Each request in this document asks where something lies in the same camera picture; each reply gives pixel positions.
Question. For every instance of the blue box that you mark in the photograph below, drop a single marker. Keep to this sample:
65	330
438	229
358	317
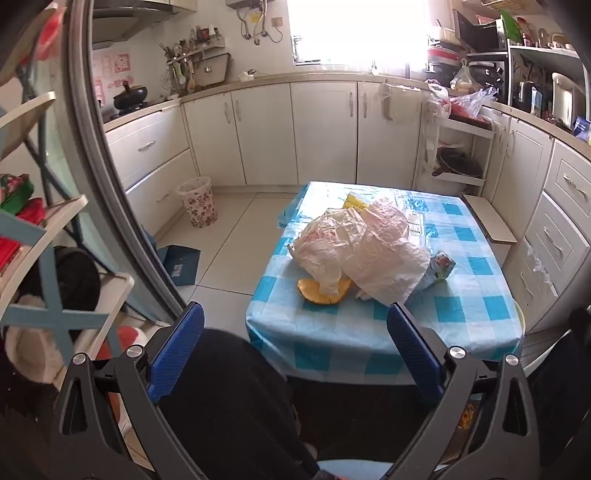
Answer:
582	129

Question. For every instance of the kitchen window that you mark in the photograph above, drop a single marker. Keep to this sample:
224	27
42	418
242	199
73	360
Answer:
360	27

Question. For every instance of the person's right leg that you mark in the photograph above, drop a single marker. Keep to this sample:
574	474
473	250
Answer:
568	369

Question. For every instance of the white blue folding shelf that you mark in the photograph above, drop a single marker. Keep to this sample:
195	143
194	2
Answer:
60	318

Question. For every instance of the yellow paper wrapper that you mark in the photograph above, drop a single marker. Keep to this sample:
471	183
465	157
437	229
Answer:
354	201

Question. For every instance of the orange patterned cloth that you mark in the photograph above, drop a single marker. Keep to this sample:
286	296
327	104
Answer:
466	415

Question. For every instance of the wall utensil rack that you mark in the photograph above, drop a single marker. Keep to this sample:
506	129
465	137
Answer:
184	60

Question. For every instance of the white kitchen cabinets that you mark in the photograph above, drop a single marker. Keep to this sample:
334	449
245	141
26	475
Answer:
323	129

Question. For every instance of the green red box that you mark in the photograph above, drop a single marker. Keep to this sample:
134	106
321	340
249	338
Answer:
16	191

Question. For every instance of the black frying pan with lid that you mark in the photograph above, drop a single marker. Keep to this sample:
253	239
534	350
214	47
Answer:
459	164

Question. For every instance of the white trolley rack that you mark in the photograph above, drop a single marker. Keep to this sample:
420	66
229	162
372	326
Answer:
480	134

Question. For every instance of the grey sliding door frame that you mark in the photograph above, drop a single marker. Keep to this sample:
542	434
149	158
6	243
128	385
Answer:
99	138

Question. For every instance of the blue dustpan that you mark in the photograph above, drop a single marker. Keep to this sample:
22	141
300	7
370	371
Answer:
180	265

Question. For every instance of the red packets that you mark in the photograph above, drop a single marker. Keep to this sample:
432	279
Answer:
27	217

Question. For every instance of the hanging metal tray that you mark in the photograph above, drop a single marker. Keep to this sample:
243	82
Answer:
217	69

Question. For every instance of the blue checked plastic tablecloth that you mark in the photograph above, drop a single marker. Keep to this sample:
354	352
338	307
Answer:
461	314

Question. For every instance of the black toaster oven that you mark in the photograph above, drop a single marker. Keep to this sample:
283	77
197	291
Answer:
487	71

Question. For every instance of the pink white plastic bag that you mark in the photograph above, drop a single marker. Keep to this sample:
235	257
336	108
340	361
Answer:
378	249

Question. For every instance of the black microwave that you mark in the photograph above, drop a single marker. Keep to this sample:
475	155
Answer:
480	30

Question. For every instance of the white hanging bin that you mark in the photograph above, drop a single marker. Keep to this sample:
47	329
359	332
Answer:
401	104

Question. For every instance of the white electric kettle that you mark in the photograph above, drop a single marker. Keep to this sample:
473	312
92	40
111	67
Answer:
568	99

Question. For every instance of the red white plush slipper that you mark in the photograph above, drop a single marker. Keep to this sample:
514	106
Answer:
127	334

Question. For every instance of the clear plastic on drawer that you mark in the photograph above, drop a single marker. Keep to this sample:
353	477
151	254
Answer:
538	265

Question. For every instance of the plastic bag of food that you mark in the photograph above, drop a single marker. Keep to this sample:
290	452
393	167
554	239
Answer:
464	78

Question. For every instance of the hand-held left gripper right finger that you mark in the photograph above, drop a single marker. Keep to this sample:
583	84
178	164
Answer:
413	350

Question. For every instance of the wall water heater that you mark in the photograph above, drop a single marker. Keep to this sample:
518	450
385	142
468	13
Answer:
244	3

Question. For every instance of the small white wooden stool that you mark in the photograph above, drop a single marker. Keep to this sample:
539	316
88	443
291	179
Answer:
489	217

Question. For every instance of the red white plastic bag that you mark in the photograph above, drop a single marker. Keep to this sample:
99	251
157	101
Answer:
438	94

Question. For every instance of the yellow fruit peel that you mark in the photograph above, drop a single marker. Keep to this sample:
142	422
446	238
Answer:
316	293

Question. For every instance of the yellow plastic basin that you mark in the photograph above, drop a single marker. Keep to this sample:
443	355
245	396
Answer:
521	318

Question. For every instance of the black wok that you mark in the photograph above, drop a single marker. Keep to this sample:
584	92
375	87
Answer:
131	97

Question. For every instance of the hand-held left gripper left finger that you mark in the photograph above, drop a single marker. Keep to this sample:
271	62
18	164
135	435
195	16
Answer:
178	350

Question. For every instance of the blue snack packet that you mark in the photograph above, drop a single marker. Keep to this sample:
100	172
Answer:
438	270

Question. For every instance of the stacked red white pots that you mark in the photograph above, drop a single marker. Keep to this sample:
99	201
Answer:
443	57

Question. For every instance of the black round cushion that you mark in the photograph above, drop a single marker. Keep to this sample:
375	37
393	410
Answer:
76	281

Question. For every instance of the clear plastic bag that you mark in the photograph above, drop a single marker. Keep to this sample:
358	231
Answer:
475	99

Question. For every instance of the floral wastebasket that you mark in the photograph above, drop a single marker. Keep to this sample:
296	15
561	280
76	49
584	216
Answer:
198	203

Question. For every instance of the clear printed wrapper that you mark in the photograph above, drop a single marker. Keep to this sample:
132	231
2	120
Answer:
418	217

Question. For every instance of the light blue garment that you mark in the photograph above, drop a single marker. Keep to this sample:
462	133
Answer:
355	470

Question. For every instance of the person's left leg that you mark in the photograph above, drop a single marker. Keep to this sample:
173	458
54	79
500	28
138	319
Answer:
231	392

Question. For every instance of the white counter shelf rack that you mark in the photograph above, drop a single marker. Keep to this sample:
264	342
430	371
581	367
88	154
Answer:
545	48

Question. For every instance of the pink wall stickers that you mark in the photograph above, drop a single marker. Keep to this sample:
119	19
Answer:
121	62

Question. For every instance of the person's leg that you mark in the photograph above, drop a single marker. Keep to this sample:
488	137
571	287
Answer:
568	369
231	392

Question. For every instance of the range hood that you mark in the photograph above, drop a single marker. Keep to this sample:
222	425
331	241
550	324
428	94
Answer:
129	18

